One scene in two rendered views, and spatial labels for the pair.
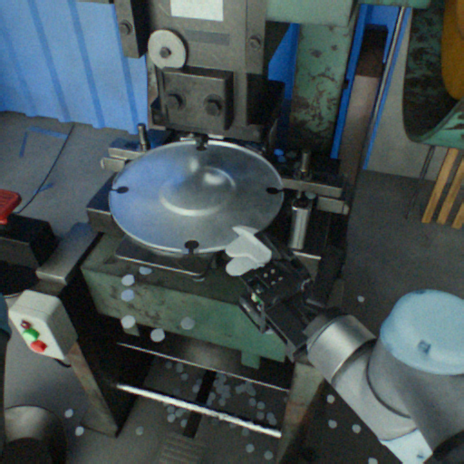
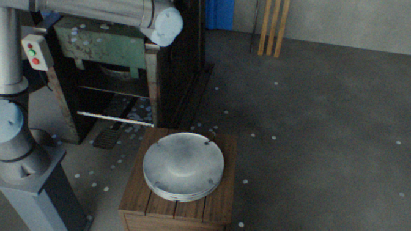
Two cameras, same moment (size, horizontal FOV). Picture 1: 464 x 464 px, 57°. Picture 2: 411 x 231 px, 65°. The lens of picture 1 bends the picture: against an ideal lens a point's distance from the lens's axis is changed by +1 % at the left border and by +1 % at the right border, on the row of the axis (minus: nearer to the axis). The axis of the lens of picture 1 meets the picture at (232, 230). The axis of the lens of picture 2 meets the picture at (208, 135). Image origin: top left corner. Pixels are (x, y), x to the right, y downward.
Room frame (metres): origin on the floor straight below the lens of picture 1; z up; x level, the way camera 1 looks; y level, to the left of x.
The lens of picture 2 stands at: (-0.78, -0.26, 1.29)
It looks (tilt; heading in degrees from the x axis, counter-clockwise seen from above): 46 degrees down; 355
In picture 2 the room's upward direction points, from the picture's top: 2 degrees clockwise
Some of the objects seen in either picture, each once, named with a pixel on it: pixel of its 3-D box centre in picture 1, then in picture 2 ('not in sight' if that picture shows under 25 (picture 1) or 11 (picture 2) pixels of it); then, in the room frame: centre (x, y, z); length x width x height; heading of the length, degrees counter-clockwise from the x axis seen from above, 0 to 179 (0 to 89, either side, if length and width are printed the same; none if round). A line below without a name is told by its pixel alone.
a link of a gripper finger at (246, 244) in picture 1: (243, 245); not in sight; (0.41, -0.02, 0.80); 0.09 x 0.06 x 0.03; 35
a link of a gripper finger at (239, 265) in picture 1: (243, 261); not in sight; (0.41, -0.02, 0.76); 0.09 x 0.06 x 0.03; 35
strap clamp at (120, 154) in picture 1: (140, 146); not in sight; (0.72, 0.18, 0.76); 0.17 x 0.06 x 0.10; 74
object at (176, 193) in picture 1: (197, 188); not in sight; (0.55, 0.06, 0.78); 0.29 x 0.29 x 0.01
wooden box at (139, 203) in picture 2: not in sight; (185, 195); (-0.03, -0.24, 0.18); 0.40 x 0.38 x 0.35; 170
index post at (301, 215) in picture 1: (299, 222); not in sight; (0.50, -0.11, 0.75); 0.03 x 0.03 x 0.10; 74
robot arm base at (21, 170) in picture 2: not in sight; (20, 155); (-0.08, 0.27, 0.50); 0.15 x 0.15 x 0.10
